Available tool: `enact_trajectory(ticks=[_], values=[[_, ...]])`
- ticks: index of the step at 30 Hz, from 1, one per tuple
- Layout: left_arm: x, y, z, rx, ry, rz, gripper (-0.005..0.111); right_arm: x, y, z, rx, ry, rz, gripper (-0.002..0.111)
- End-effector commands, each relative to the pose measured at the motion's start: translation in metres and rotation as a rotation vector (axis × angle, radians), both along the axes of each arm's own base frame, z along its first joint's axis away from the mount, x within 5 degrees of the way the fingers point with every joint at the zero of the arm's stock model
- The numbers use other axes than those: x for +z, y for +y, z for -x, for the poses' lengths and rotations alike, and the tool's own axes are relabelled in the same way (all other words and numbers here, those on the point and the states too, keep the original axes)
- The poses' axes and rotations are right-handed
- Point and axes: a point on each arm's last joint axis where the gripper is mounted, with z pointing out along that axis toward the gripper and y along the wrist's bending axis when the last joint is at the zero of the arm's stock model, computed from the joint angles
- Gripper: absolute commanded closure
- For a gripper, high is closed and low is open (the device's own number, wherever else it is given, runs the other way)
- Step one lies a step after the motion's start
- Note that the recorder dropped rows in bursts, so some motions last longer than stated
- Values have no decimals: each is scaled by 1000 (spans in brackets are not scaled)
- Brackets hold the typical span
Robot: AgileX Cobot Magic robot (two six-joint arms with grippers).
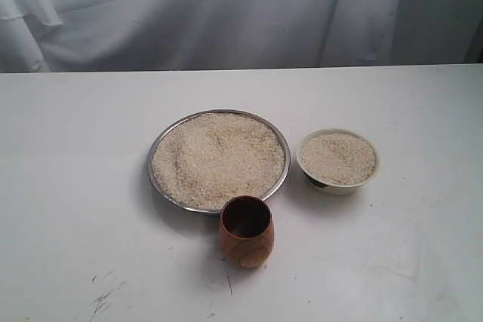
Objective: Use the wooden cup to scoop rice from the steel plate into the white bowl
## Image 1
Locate steel plate of rice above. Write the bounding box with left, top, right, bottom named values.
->
left=146, top=109, right=291, bottom=214

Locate white fabric backdrop curtain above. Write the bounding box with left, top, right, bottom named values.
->
left=1, top=0, right=482, bottom=72

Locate brown wooden cup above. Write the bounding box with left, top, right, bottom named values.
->
left=219, top=195, right=275, bottom=268

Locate white bowl of rice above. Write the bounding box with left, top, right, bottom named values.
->
left=296, top=128, right=380, bottom=195

